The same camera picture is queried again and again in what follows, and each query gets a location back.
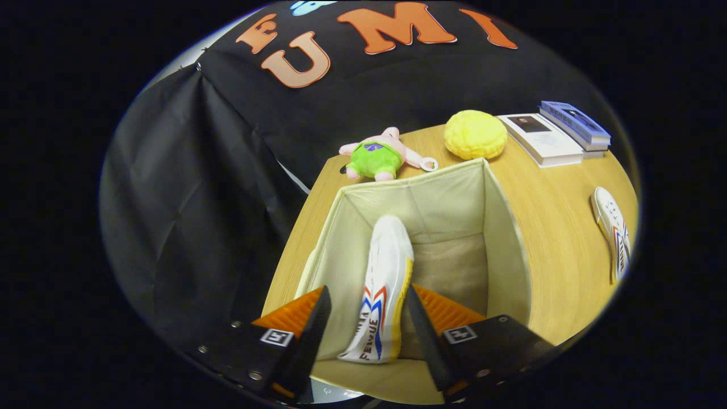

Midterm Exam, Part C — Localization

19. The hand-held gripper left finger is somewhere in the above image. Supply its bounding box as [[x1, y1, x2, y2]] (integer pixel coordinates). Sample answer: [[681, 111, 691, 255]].
[[196, 285, 333, 405]]

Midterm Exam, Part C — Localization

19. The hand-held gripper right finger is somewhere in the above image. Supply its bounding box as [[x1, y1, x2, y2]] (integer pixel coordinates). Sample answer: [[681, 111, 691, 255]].
[[405, 283, 554, 401]]

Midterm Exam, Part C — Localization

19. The white striped shoe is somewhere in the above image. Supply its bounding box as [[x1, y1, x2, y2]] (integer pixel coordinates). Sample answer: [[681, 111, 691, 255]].
[[591, 186, 632, 285], [337, 215, 415, 364]]

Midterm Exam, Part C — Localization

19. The beige fabric storage box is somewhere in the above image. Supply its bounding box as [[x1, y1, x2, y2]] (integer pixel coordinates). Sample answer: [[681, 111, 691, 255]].
[[293, 157, 533, 405]]

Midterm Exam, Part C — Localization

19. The white book with portrait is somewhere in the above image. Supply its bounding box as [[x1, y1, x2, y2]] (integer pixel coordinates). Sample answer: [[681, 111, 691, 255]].
[[497, 114, 584, 169]]

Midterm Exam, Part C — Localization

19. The yellow round plush cushion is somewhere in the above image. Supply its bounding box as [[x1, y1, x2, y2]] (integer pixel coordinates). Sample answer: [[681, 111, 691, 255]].
[[443, 110, 508, 161]]

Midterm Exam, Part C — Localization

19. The pink starfish plush toy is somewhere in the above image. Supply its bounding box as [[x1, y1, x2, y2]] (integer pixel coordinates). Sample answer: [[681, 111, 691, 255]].
[[339, 127, 439, 182]]

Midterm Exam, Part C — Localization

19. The blue book with figure cover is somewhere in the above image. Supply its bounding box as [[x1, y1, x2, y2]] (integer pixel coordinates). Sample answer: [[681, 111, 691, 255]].
[[538, 101, 612, 145]]

